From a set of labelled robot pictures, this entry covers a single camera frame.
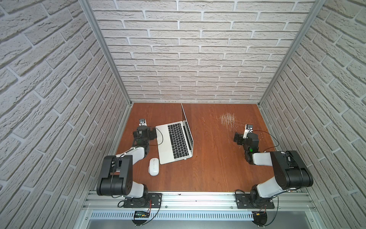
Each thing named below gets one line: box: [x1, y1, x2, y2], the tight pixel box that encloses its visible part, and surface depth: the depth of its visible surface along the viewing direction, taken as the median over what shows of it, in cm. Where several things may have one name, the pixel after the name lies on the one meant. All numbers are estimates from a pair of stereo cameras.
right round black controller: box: [251, 211, 268, 227], surface depth 72 cm
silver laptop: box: [155, 103, 194, 165], surface depth 97 cm
